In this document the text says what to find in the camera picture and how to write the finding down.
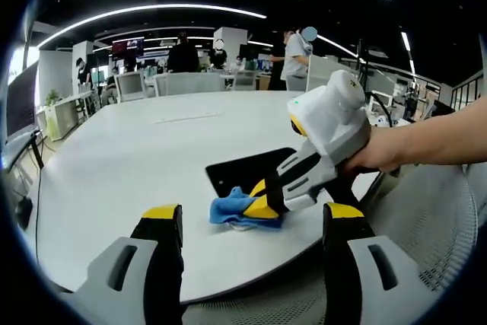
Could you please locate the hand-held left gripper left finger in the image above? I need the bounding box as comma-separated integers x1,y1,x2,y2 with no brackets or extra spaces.
59,203,187,325

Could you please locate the long curved ceiling light strip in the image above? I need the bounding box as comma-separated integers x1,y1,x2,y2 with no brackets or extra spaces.
37,4,267,46

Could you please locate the dark computer monitor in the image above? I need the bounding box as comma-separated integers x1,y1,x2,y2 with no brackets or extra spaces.
5,62,39,139

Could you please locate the grey mesh office chair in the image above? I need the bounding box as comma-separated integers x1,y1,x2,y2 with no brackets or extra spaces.
182,161,487,325

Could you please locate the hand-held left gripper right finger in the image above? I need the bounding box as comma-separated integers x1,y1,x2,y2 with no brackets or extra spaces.
322,202,438,325

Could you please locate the small grey office chair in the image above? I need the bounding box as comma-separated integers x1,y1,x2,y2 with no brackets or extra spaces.
231,69,258,91

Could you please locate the wide white mesh chair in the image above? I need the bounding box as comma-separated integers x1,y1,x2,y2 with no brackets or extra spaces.
154,72,225,97

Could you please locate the black monitor stand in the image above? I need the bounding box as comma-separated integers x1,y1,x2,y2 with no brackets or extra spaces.
30,130,45,169

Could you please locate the red wall screen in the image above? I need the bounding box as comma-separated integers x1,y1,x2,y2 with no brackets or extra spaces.
112,38,145,58

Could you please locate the blue cleaning cloth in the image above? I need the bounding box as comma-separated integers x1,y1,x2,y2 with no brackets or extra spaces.
209,186,285,230

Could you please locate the person's right hand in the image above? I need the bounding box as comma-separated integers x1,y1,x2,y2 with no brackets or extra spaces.
340,126,404,176

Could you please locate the white mesh office chair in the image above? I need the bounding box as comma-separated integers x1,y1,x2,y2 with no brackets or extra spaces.
113,71,148,104

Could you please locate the black computer mouse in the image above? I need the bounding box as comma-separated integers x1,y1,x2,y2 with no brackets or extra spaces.
14,196,34,229

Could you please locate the thin black cable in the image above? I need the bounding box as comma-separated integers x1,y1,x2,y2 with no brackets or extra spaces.
34,130,49,265

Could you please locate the short ceiling light strip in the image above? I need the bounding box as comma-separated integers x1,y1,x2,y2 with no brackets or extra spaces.
401,31,418,75

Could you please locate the white desk partition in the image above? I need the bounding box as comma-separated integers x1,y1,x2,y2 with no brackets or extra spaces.
306,54,339,92

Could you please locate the white low cabinet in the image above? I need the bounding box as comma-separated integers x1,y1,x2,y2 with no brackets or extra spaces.
36,92,94,142

